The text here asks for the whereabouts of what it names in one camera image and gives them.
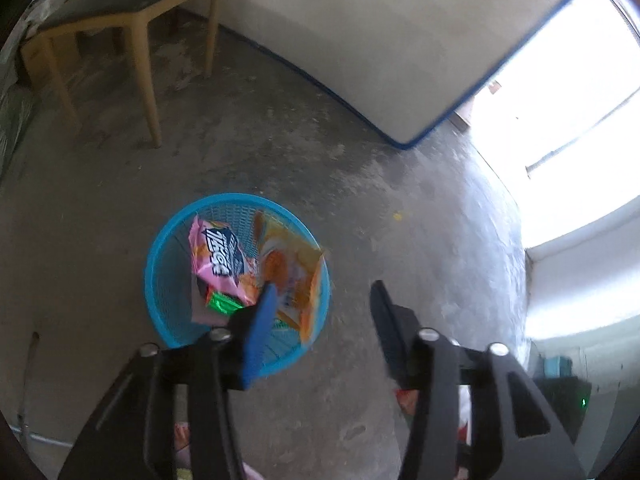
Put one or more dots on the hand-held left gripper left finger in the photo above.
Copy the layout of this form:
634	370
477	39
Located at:
257	340

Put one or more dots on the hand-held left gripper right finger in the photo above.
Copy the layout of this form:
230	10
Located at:
387	340

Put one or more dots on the green and red snack bag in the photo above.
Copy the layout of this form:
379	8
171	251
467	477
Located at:
223	303

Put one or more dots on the orange snack bag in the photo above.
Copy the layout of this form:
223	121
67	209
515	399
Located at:
295	270

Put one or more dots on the pink snack bag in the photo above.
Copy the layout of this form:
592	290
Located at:
215	260

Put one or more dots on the blue plastic mesh basket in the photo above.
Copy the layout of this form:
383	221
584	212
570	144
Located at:
172	305

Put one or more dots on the pink slipper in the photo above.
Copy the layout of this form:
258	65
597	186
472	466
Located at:
181	442

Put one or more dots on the black device with green light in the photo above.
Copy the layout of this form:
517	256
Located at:
560	400

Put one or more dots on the white mattress with blue edge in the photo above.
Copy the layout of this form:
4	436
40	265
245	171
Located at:
375	35

